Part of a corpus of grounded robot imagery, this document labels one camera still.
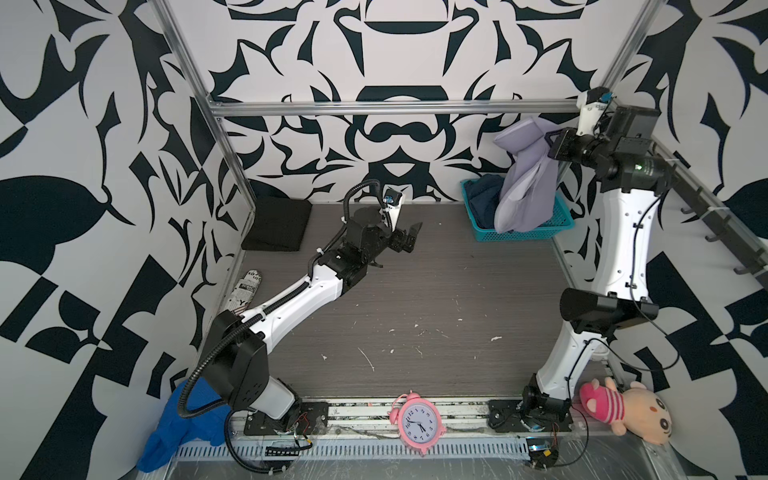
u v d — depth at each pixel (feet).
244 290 3.08
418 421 2.38
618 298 1.56
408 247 2.34
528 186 2.48
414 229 2.25
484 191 3.31
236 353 1.38
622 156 1.63
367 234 1.91
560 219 3.47
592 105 1.93
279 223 3.79
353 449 2.13
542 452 2.34
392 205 2.13
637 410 2.26
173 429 2.24
